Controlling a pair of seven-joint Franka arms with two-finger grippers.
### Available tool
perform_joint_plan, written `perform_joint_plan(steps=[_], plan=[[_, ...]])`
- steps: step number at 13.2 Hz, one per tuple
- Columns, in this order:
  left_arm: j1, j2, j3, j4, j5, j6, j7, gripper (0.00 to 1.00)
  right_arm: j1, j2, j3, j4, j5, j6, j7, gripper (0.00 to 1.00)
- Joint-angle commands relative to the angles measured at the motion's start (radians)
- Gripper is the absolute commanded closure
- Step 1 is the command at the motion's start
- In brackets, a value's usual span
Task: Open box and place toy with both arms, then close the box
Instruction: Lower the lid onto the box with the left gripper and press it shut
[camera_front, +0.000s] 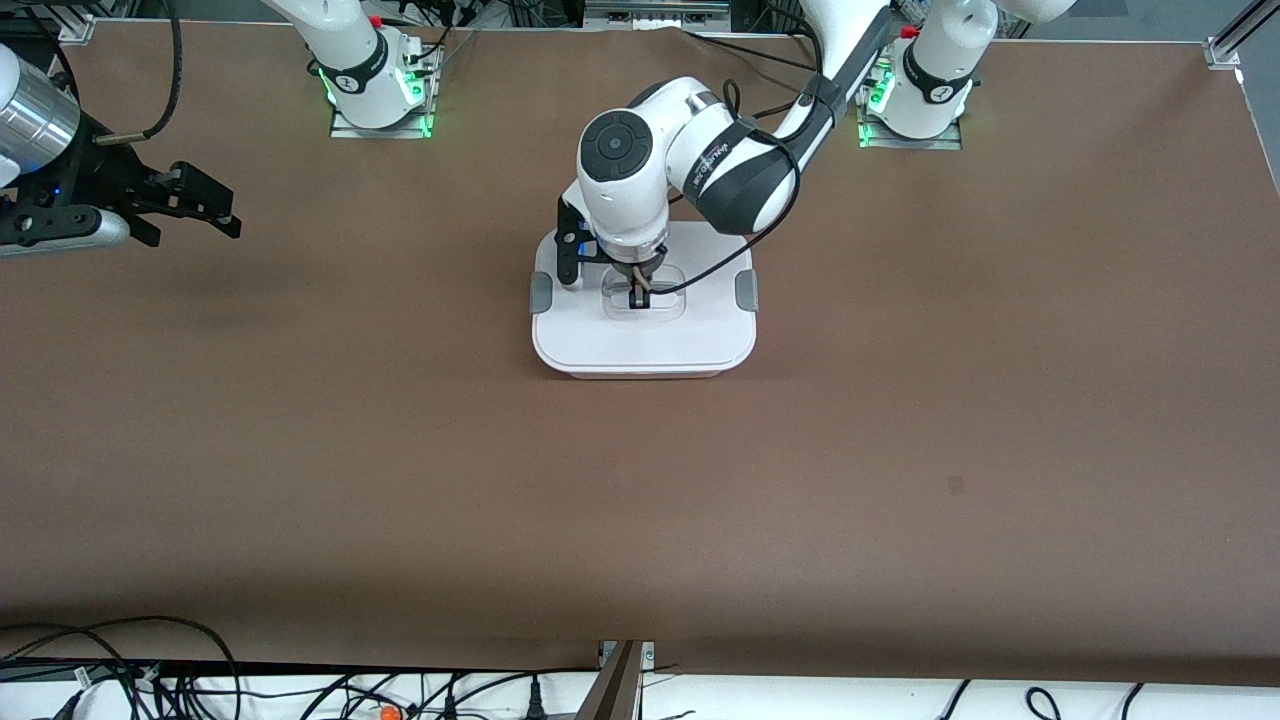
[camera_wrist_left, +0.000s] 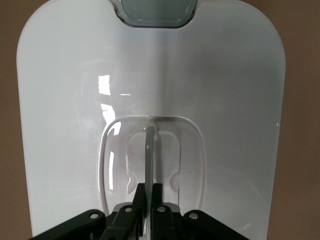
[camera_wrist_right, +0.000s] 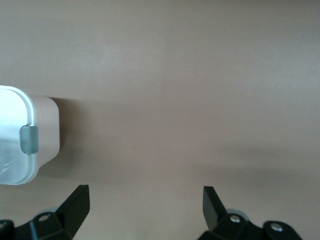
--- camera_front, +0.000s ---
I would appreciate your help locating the translucent pink plastic box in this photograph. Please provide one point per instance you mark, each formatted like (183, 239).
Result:
(640, 373)

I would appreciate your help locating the aluminium table leg profile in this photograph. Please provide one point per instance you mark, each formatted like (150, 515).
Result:
(615, 690)

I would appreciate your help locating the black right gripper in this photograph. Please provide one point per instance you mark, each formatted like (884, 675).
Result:
(108, 176)

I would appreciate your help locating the brown table cover sheet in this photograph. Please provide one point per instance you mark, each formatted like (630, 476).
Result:
(640, 550)

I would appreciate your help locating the aluminium corner profile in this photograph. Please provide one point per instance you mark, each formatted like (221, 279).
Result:
(78, 30)
(1225, 50)

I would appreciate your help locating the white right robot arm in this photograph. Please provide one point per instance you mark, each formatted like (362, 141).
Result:
(350, 60)

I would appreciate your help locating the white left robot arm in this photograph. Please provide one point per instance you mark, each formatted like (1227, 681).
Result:
(620, 150)

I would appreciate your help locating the black power plug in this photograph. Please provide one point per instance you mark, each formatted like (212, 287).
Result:
(535, 705)

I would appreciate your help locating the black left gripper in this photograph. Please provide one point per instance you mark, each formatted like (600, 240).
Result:
(636, 274)

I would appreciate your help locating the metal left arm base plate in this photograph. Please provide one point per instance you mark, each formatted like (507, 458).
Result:
(945, 143)

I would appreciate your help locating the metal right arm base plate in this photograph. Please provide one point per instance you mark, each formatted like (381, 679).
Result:
(345, 128)

